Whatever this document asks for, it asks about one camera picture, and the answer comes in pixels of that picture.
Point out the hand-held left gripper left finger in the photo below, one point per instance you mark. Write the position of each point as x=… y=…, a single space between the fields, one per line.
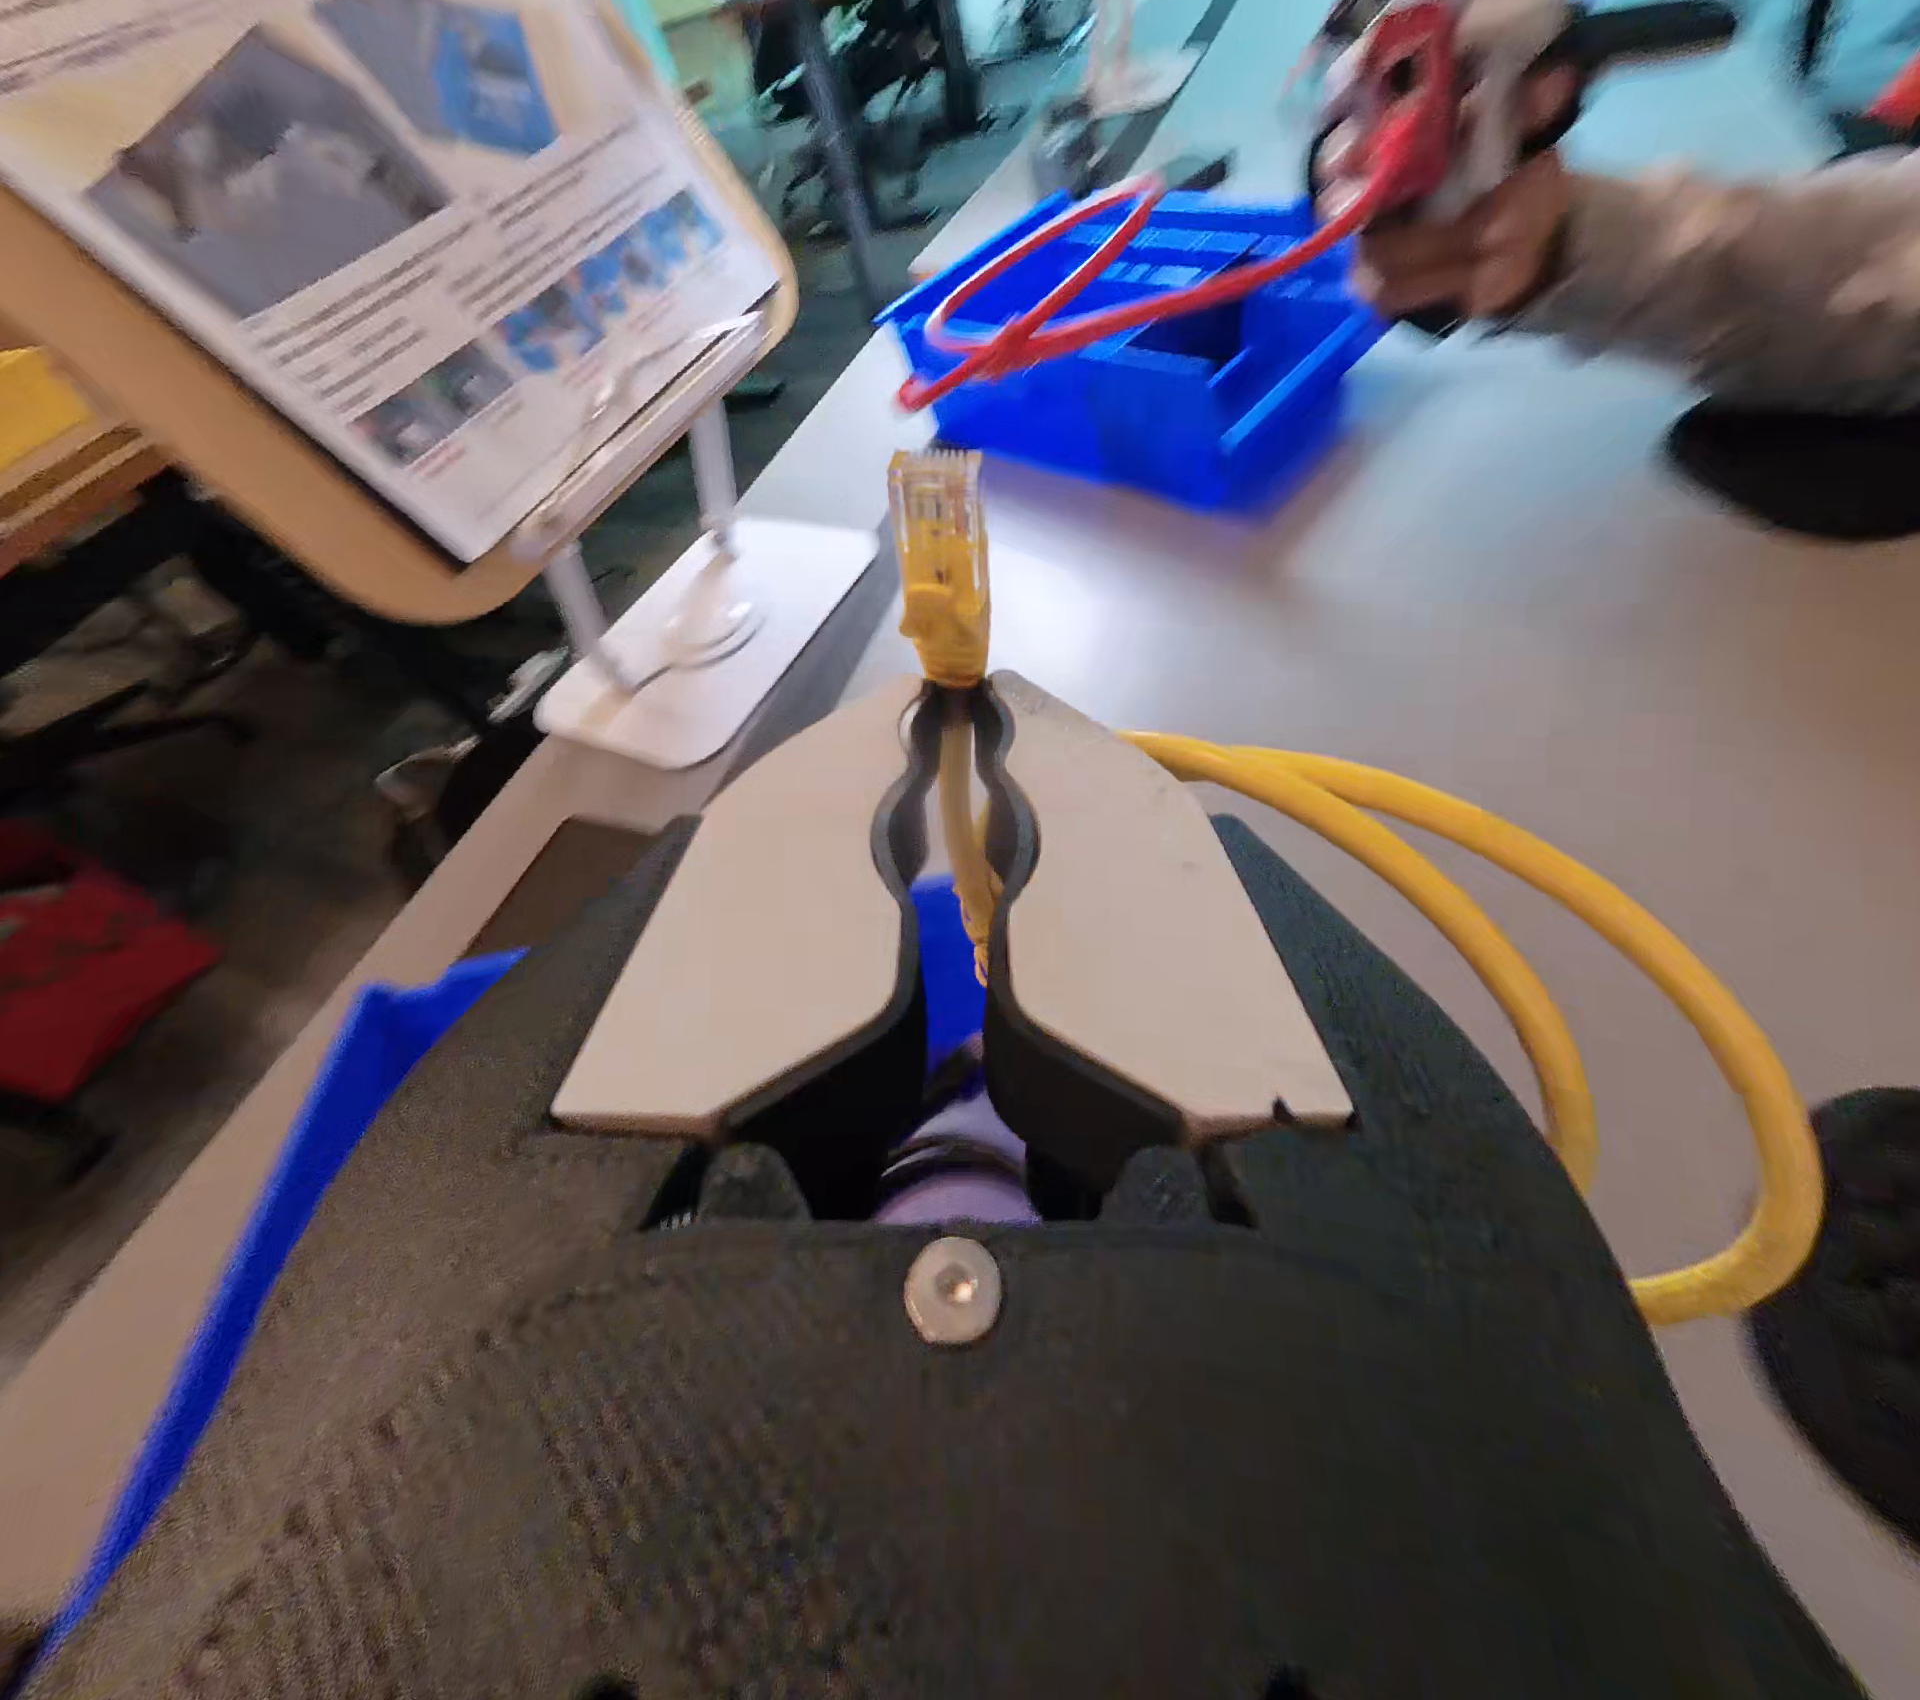
x=750 y=950

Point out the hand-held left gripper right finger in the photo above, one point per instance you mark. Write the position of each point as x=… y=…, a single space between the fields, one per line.
x=1155 y=950

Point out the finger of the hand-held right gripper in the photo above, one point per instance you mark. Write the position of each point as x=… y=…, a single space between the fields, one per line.
x=1509 y=50

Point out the red ethernet splitter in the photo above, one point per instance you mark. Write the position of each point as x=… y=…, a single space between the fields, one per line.
x=1402 y=102

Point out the blue plastic bin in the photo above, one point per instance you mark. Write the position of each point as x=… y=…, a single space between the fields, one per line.
x=270 y=1250
x=1141 y=424

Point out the person's right hand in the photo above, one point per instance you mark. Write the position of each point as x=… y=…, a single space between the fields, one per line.
x=1471 y=260

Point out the black wrist rest pad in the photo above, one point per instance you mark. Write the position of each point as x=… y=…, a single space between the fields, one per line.
x=1801 y=478
x=1860 y=1325

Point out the red floor bag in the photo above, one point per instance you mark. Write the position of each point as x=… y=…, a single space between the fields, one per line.
x=90 y=965

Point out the black light stand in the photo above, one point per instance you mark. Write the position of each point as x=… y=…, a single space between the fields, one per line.
x=833 y=154

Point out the printed instruction board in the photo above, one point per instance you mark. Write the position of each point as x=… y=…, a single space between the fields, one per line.
x=374 y=154

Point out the yellow plastic bin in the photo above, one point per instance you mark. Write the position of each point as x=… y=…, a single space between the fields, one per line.
x=39 y=411

